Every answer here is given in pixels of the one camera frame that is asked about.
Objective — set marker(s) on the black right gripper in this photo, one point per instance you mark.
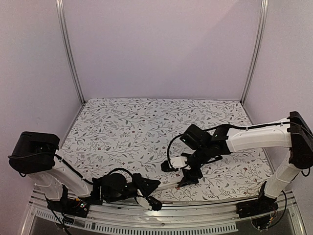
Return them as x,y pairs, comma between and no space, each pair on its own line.
189,177

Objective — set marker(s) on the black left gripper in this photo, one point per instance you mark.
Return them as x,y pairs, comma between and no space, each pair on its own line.
144,184

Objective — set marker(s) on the white remote control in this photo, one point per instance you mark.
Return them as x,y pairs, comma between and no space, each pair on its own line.
169,184

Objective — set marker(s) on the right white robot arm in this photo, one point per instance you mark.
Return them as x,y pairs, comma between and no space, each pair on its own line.
291,132

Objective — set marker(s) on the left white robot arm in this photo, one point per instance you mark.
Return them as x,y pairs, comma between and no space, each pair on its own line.
69,191

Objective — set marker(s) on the floral patterned table mat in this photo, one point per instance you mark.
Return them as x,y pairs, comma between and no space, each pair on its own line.
138,134

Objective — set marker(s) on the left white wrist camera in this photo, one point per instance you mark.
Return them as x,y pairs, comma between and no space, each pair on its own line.
150,203

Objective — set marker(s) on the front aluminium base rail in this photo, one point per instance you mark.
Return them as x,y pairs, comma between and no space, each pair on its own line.
177,218

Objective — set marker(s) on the left aluminium frame post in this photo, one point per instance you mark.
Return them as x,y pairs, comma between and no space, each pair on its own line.
68,51

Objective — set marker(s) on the aluminium frame post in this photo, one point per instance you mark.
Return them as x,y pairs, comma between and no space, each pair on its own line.
256,50
68,51

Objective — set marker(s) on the right aluminium frame post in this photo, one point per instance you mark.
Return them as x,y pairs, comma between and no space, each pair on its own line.
256,50

